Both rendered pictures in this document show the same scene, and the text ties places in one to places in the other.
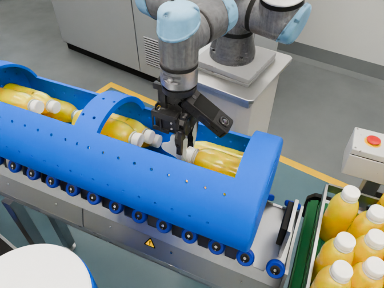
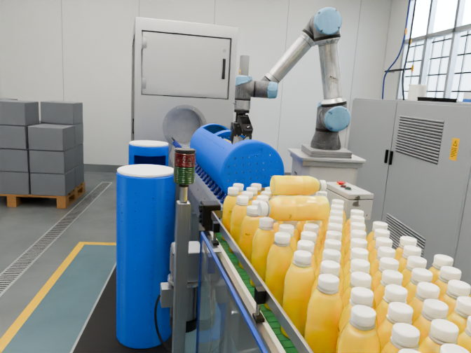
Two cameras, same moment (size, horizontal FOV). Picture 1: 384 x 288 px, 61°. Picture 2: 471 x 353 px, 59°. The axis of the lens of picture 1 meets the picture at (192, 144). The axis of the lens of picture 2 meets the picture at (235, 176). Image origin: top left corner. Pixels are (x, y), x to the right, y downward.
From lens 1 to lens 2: 164 cm
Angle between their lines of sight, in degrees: 54
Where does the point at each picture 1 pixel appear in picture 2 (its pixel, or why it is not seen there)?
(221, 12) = (264, 84)
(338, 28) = not seen: outside the picture
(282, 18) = (324, 111)
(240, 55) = (321, 143)
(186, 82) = (238, 104)
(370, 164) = (329, 195)
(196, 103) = (242, 117)
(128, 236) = not seen: hidden behind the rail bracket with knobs
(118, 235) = not seen: hidden behind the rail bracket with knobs
